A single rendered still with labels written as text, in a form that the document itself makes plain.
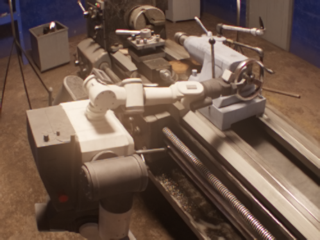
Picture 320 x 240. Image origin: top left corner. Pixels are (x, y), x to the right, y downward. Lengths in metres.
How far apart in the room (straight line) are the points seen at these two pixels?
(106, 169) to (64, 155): 0.16
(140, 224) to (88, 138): 1.47
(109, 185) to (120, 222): 0.15
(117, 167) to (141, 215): 1.57
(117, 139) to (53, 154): 0.18
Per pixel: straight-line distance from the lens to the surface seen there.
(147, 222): 2.31
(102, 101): 0.90
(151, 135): 1.84
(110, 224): 0.91
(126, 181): 0.81
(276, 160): 1.72
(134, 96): 1.29
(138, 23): 2.39
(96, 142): 0.89
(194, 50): 1.83
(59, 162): 0.91
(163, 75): 1.77
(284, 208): 1.33
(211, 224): 1.78
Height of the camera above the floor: 1.79
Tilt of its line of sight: 35 degrees down
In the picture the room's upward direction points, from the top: 2 degrees counter-clockwise
